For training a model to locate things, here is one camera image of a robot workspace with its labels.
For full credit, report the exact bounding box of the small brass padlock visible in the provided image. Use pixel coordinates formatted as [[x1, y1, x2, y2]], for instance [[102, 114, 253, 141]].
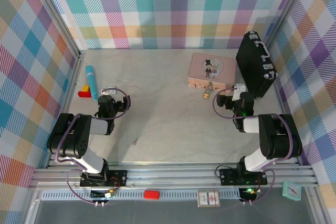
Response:
[[202, 82, 214, 100]]

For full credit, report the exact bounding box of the pink cartoon tin box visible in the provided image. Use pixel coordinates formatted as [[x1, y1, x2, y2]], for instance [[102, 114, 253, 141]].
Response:
[[187, 52, 237, 91]]

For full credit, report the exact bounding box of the red and yellow block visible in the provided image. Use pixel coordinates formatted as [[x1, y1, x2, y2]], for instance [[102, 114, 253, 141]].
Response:
[[78, 84, 92, 98]]

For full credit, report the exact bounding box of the blue marker pen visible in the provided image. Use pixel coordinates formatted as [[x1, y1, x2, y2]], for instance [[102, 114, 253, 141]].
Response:
[[85, 65, 99, 102]]

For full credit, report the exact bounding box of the black briefcase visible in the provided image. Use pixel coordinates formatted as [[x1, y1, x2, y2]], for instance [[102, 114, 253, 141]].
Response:
[[235, 31, 278, 100]]

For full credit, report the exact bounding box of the small black connector board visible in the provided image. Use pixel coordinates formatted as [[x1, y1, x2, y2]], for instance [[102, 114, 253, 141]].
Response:
[[90, 189, 116, 199], [239, 187, 258, 199]]

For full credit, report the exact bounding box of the red plastic brick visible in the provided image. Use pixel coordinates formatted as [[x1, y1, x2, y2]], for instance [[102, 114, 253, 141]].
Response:
[[143, 190, 160, 200]]

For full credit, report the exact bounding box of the playing card deck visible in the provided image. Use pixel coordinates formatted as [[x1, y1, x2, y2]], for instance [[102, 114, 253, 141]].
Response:
[[197, 190, 221, 208]]

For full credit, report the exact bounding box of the mint green alarm clock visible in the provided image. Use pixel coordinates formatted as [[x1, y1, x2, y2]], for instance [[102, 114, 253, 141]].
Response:
[[282, 181, 300, 202]]

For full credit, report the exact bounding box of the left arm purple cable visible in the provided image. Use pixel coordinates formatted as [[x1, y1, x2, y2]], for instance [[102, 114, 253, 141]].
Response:
[[54, 87, 132, 206]]

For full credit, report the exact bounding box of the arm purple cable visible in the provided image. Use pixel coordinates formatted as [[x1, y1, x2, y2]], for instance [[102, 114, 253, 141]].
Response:
[[54, 87, 132, 206], [212, 87, 293, 206]]

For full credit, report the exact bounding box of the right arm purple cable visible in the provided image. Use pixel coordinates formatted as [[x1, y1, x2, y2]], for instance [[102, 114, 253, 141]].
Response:
[[212, 87, 293, 206]]

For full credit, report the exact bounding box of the aluminium table side rail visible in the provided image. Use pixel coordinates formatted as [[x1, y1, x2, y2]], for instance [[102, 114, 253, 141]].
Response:
[[46, 50, 86, 169], [269, 47, 305, 167]]

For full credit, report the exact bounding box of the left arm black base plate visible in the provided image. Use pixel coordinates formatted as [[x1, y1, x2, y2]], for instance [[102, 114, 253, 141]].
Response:
[[79, 169, 129, 188]]

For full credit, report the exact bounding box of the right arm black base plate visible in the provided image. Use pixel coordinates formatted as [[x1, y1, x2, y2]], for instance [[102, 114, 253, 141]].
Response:
[[219, 168, 268, 186]]

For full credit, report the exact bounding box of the wide aluminium base rail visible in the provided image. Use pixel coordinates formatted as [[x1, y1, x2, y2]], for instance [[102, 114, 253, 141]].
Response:
[[28, 163, 318, 190]]

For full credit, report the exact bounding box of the grey slotted cable duct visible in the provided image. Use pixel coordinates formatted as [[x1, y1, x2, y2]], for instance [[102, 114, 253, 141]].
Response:
[[40, 191, 259, 201]]

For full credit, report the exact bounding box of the aluminium frame post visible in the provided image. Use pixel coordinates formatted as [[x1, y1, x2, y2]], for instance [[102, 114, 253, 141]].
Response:
[[264, 0, 317, 51], [25, 0, 86, 61]]

